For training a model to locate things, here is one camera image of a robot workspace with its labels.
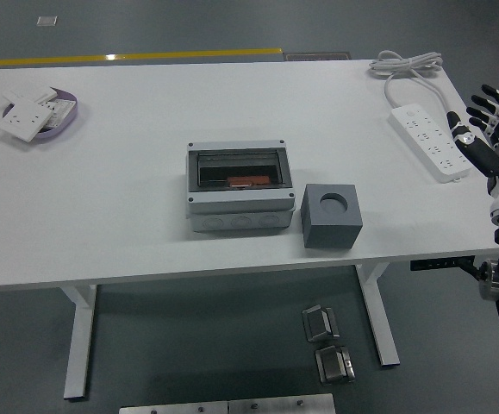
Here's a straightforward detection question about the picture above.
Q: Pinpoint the grey box with clear lid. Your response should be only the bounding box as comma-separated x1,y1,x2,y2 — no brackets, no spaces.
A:
185,138,297,234

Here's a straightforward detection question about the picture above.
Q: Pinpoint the purple oval tray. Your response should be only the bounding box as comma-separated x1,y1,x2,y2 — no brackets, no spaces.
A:
1,88,80,140

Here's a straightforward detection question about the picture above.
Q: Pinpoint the dark floor sign plate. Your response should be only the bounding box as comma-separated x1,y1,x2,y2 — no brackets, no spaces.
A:
284,51,352,61

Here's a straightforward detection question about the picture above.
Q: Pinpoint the small metal bracket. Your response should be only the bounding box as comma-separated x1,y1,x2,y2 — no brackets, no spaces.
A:
301,304,340,343
314,344,357,385

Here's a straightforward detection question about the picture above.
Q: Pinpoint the white switch panel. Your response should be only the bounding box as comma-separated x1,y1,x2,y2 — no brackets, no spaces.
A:
2,85,59,107

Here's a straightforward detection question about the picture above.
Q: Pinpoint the grey cube with round hole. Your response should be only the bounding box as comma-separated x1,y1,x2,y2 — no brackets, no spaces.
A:
300,183,365,250

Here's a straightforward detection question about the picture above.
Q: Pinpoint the black table control panel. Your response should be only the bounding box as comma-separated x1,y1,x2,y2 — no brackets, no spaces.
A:
409,255,477,272

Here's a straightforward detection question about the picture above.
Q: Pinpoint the white power cord with plug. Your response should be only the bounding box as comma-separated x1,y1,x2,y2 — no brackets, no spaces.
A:
368,49,459,130

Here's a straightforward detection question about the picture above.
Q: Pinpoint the orange cylinder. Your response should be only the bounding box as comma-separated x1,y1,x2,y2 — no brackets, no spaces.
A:
226,174,271,190

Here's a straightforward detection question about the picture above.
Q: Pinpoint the grey-backed socket panel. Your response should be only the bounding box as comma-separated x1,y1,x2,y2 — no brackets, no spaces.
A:
41,97,78,129

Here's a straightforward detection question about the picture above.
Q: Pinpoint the white power strip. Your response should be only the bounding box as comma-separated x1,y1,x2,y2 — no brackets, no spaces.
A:
388,103,474,185

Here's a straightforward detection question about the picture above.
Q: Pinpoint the white table leg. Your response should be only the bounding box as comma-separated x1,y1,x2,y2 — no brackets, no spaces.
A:
354,260,401,367
62,284,98,400

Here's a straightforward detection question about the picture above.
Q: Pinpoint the grey metal plate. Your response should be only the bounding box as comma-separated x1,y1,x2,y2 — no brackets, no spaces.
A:
118,400,229,414
227,392,336,414

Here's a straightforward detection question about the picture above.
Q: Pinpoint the large white socket panel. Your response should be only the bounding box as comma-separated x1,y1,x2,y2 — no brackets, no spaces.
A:
0,97,54,142

